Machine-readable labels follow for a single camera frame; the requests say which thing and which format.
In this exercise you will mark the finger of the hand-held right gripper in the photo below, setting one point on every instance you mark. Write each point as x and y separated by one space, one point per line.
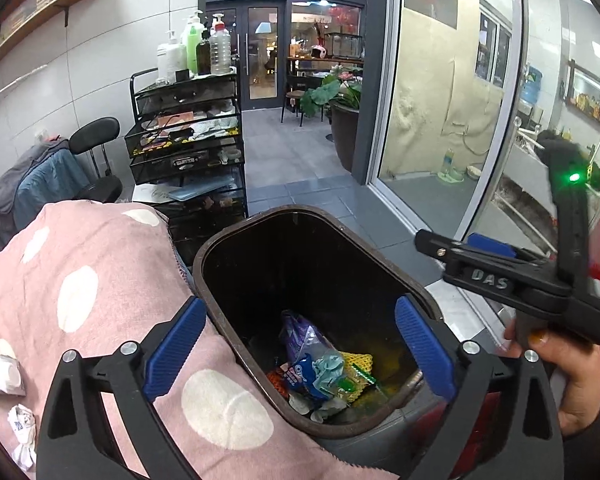
445 250
492 247

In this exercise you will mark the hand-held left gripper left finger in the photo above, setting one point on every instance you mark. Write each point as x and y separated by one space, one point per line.
175 352

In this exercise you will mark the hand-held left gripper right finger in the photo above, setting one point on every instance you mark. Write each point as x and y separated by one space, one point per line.
425 355

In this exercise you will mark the yellow foam fruit net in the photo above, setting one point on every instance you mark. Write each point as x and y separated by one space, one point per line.
360 365

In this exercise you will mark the green white wrapper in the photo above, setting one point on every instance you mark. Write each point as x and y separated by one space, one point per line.
349 386

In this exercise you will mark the teal wrapper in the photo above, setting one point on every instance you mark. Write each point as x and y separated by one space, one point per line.
328 366

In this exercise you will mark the orange foam fruit net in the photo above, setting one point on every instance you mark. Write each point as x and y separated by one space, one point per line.
279 380

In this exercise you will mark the black trash bin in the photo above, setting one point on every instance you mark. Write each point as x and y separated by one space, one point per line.
330 270

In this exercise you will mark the silver foil wrapper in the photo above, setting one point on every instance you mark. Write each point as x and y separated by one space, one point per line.
320 407

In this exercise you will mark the purple plastic packet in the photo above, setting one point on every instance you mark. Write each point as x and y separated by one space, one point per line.
302 332

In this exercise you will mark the blue snack packet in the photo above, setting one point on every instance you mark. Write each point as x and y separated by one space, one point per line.
300 375

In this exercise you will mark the person's right hand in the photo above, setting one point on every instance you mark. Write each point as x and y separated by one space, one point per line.
582 375

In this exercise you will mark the white pet bowl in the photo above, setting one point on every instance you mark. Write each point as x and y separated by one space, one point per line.
475 172

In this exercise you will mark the small plastic bottle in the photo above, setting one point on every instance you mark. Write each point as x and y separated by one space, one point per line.
447 165

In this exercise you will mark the pink polka dot blanket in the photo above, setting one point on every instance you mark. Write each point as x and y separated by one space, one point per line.
120 260

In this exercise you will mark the blue water jug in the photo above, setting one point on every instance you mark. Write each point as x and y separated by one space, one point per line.
532 87

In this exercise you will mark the crumpled white paper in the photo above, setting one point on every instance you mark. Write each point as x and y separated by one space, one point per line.
22 435

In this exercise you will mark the white printed packet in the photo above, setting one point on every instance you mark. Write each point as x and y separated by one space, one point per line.
0 375

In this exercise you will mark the potted green plant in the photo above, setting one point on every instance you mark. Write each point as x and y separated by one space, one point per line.
335 95

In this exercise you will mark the black tiered cart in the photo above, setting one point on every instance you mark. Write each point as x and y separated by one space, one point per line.
190 160

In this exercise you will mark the wooden bar stool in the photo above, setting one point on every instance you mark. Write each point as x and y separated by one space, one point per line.
292 102

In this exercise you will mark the wooden counter table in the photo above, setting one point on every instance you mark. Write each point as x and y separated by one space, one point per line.
325 61

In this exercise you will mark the black round stool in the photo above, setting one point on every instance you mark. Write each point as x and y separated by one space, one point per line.
95 132

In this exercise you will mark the white helmet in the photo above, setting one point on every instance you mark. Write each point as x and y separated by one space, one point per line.
319 52

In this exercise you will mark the glass double door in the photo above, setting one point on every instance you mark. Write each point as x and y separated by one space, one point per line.
260 50

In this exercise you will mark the small black box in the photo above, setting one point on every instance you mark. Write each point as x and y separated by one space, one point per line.
182 74

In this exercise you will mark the white pump bottle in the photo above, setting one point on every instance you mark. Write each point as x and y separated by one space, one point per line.
170 60

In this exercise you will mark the dark brown bottle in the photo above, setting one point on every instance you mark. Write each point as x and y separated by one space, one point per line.
203 55

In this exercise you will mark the clear plastic bottle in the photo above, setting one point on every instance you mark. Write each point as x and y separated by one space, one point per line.
220 47

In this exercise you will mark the green pump bottle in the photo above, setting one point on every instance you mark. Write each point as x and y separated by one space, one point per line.
194 45

